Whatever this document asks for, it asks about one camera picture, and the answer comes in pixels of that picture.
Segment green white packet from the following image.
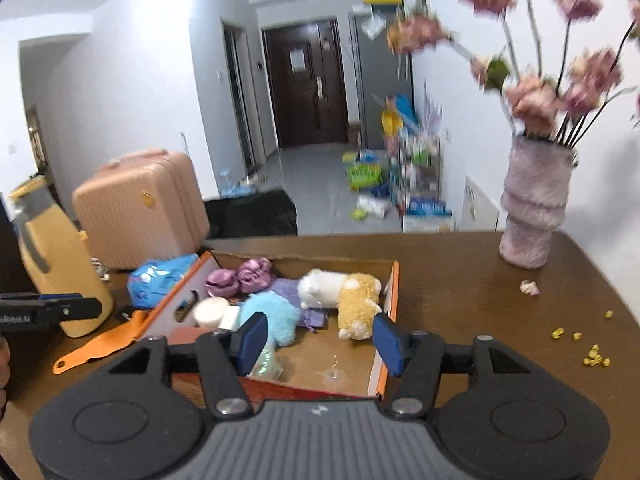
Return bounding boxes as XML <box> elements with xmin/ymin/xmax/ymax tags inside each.
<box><xmin>246</xmin><ymin>344</ymin><xmax>282</xmax><ymax>380</ymax></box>

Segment blue plush toy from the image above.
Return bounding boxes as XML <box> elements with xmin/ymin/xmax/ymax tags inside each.
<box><xmin>239</xmin><ymin>290</ymin><xmax>304</xmax><ymax>347</ymax></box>

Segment purple cloth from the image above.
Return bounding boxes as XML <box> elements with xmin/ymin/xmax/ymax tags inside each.
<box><xmin>270</xmin><ymin>276</ymin><xmax>331</xmax><ymax>332</ymax></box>

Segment pink artificial flowers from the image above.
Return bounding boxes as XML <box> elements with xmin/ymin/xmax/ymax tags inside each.
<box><xmin>386</xmin><ymin>0</ymin><xmax>640</xmax><ymax>148</ymax></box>

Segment pink ribbed suitcase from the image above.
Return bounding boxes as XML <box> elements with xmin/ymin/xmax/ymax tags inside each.
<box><xmin>71</xmin><ymin>147</ymin><xmax>212</xmax><ymax>272</ymax></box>

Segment white plush toy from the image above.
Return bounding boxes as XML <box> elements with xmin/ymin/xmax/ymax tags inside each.
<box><xmin>296</xmin><ymin>268</ymin><xmax>348</xmax><ymax>311</ymax></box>

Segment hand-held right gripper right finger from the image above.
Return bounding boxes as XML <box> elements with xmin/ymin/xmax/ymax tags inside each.
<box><xmin>372</xmin><ymin>312</ymin><xmax>533</xmax><ymax>418</ymax></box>

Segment white round container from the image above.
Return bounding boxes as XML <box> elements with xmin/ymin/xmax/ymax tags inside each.
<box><xmin>192</xmin><ymin>297</ymin><xmax>232</xmax><ymax>332</ymax></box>

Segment tan plush toy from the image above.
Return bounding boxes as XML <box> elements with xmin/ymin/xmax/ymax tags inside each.
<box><xmin>336</xmin><ymin>273</ymin><xmax>384</xmax><ymax>342</ymax></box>

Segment white foam piece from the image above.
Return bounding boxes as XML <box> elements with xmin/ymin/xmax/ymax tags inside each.
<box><xmin>219</xmin><ymin>305</ymin><xmax>244</xmax><ymax>332</ymax></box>

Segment orange cloth strap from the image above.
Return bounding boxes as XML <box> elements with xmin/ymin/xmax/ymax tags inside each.
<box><xmin>52</xmin><ymin>309</ymin><xmax>152</xmax><ymax>376</ymax></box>

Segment black bag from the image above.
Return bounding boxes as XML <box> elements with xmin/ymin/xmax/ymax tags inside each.
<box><xmin>204</xmin><ymin>189</ymin><xmax>299</xmax><ymax>240</ymax></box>

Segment red orange cardboard box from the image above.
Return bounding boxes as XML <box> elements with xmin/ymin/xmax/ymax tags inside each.
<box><xmin>131</xmin><ymin>249</ymin><xmax>401</xmax><ymax>403</ymax></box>

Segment dark brown door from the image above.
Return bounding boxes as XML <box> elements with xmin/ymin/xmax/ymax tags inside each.
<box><xmin>261</xmin><ymin>18</ymin><xmax>351</xmax><ymax>150</ymax></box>

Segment storage rack with goods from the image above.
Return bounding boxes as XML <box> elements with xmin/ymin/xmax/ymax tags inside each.
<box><xmin>386</xmin><ymin>92</ymin><xmax>457</xmax><ymax>233</ymax></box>

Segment white plastic bag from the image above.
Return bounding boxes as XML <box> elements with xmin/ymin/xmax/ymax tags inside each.
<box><xmin>351</xmin><ymin>192</ymin><xmax>392</xmax><ymax>221</ymax></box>

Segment fuzzy purple vase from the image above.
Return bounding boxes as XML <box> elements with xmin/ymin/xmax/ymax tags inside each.
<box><xmin>499</xmin><ymin>132</ymin><xmax>581</xmax><ymax>270</ymax></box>

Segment yellow thermos jug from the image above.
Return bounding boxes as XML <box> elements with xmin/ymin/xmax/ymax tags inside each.
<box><xmin>7</xmin><ymin>175</ymin><xmax>115</xmax><ymax>339</ymax></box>

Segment blue tissue packet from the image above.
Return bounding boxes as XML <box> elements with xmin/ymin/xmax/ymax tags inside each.
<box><xmin>126</xmin><ymin>253</ymin><xmax>201</xmax><ymax>310</ymax></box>

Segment grey refrigerator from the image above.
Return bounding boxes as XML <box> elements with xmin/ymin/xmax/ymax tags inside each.
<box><xmin>350</xmin><ymin>10</ymin><xmax>416</xmax><ymax>153</ymax></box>

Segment scattered yellow crumbs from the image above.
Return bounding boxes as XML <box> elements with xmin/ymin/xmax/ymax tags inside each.
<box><xmin>549</xmin><ymin>309</ymin><xmax>615</xmax><ymax>368</ymax></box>

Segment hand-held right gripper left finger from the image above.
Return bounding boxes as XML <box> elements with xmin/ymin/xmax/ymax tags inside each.
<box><xmin>107</xmin><ymin>311</ymin><xmax>268</xmax><ymax>420</ymax></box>

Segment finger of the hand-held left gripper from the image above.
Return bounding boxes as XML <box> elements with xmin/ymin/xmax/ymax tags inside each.
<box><xmin>37</xmin><ymin>292</ymin><xmax>104</xmax><ymax>328</ymax></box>

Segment purple scrunchie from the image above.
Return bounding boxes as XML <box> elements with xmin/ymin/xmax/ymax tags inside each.
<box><xmin>237</xmin><ymin>257</ymin><xmax>275</xmax><ymax>294</ymax></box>
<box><xmin>204</xmin><ymin>267</ymin><xmax>242</xmax><ymax>300</ymax></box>

